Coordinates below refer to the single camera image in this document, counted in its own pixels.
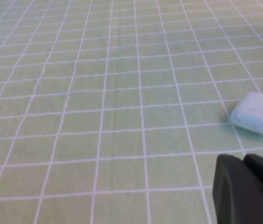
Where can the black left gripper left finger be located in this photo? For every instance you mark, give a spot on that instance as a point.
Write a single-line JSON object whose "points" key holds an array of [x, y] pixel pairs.
{"points": [[234, 198]]}

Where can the white earbud case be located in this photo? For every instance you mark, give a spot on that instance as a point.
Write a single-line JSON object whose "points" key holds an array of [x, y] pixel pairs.
{"points": [[255, 114]]}

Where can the green grid tablecloth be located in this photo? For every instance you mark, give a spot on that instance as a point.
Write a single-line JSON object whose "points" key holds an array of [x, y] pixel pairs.
{"points": [[98, 93]]}

